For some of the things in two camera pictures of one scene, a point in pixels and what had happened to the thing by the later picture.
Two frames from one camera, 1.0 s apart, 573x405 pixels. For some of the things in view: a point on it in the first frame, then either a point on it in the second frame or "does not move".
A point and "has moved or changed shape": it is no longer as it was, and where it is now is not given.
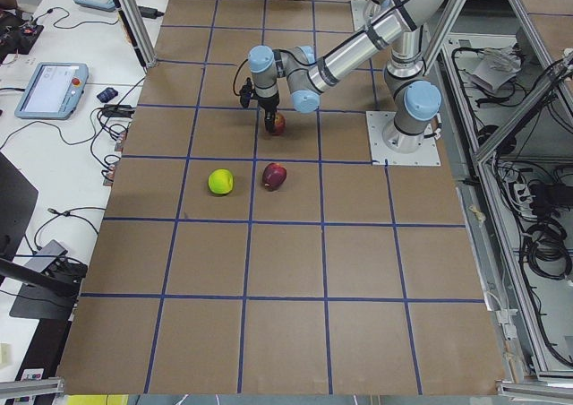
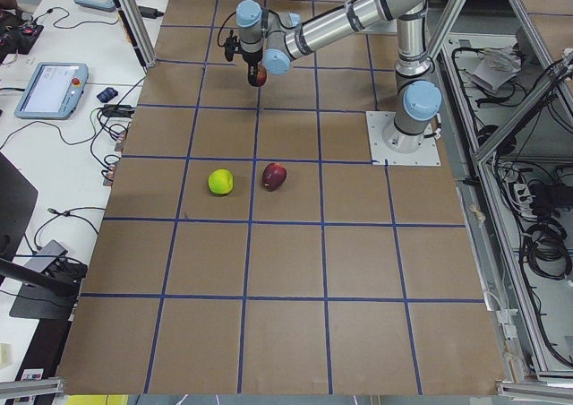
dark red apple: x=273 y=176 does not move
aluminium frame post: x=129 y=15 does not move
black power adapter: x=150 y=12 does not move
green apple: x=220 y=181 does not move
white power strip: x=524 y=199 does not move
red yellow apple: x=279 y=124 has moved or changed shape
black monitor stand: x=43 y=295 does not move
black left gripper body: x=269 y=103 → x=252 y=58
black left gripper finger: x=269 y=119 → x=252 y=73
